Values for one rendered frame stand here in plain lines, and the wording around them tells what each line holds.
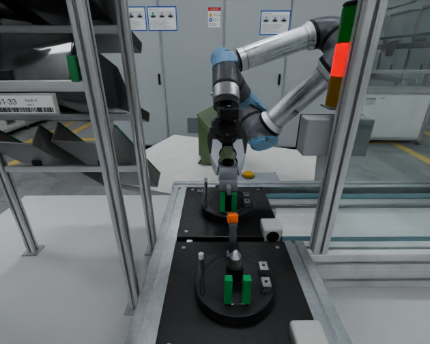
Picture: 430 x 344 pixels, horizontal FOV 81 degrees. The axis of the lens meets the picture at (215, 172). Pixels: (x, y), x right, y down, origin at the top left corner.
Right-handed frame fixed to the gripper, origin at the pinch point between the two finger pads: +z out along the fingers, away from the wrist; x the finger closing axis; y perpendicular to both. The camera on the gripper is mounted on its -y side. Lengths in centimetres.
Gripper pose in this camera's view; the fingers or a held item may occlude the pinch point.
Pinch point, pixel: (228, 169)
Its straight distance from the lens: 62.4
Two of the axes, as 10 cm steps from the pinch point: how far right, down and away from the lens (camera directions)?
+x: -10.0, 0.1, -0.1
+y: -0.1, 2.9, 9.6
